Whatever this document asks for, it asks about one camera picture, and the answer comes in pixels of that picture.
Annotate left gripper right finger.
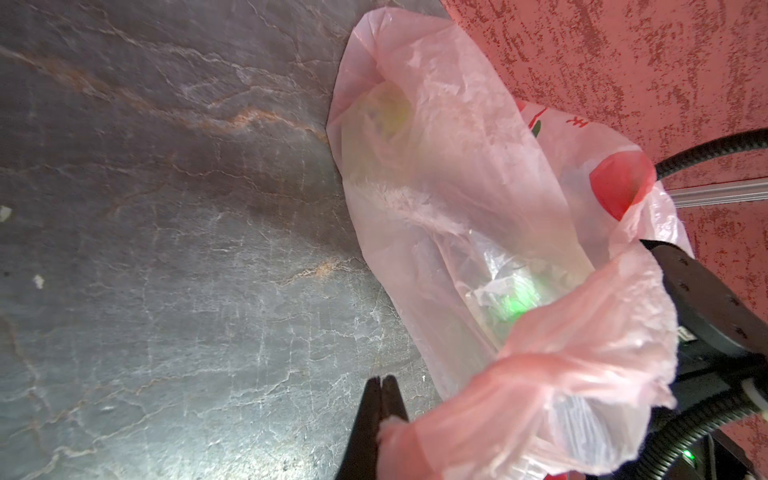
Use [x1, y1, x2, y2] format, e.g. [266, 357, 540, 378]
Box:
[380, 375, 409, 423]

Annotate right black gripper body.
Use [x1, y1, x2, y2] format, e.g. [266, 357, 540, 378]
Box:
[642, 240, 767, 384]

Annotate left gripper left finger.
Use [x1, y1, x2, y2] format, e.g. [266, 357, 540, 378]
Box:
[335, 377, 382, 480]

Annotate green fake fruit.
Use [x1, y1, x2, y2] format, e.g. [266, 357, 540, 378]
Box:
[477, 272, 542, 325]

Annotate pink plastic bag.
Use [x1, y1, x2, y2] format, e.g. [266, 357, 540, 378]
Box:
[327, 8, 690, 479]

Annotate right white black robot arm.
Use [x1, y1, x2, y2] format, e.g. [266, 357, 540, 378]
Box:
[626, 240, 767, 479]

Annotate right aluminium corner post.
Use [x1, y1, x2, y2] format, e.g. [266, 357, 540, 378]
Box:
[668, 178, 768, 208]

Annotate right black corrugated cable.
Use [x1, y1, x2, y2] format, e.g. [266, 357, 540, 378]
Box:
[653, 127, 768, 181]

